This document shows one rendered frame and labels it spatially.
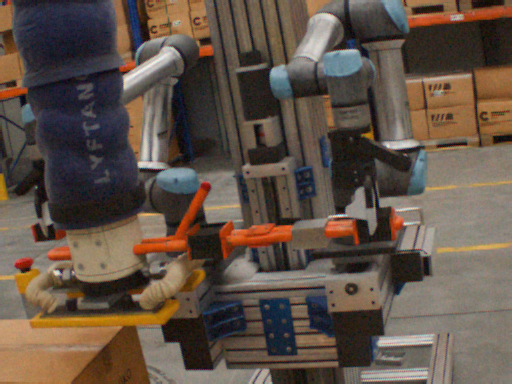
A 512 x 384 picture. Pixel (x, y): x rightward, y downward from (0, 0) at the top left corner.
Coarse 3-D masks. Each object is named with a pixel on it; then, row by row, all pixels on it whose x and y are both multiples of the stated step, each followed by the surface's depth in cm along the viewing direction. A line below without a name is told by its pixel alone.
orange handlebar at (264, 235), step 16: (272, 224) 152; (336, 224) 147; (400, 224) 140; (144, 240) 160; (160, 240) 158; (240, 240) 149; (256, 240) 148; (272, 240) 147; (288, 240) 147; (48, 256) 163; (64, 256) 161
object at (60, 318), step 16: (128, 304) 152; (160, 304) 152; (176, 304) 153; (32, 320) 156; (48, 320) 154; (64, 320) 153; (80, 320) 152; (96, 320) 151; (112, 320) 149; (128, 320) 148; (144, 320) 147; (160, 320) 146
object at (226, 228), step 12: (192, 228) 154; (204, 228) 158; (216, 228) 156; (228, 228) 152; (192, 240) 150; (204, 240) 149; (216, 240) 148; (192, 252) 151; (204, 252) 150; (216, 252) 149; (228, 252) 151
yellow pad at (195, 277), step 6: (198, 270) 172; (204, 270) 172; (192, 276) 169; (198, 276) 168; (204, 276) 172; (186, 282) 165; (192, 282) 164; (198, 282) 167; (186, 288) 164; (192, 288) 164; (72, 294) 173; (78, 294) 172; (84, 294) 172; (132, 294) 168; (138, 294) 168
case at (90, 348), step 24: (0, 336) 191; (24, 336) 188; (48, 336) 185; (72, 336) 183; (96, 336) 180; (120, 336) 182; (0, 360) 173; (24, 360) 171; (48, 360) 169; (72, 360) 167; (96, 360) 168; (120, 360) 180; (144, 360) 194
